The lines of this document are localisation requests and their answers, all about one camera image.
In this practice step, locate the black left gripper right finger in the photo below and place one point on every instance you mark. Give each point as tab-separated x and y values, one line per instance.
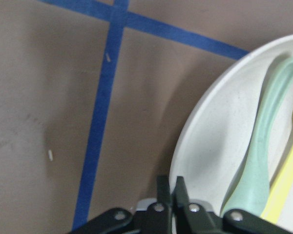
193	218

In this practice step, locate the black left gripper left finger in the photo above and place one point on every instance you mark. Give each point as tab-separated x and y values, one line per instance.
154	218

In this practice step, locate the white round plate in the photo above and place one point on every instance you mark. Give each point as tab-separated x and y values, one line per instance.
216	135

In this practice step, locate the yellow plastic fork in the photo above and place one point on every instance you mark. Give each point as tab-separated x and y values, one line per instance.
279	190

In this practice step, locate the green plastic spoon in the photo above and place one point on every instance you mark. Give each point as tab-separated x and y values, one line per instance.
253	187

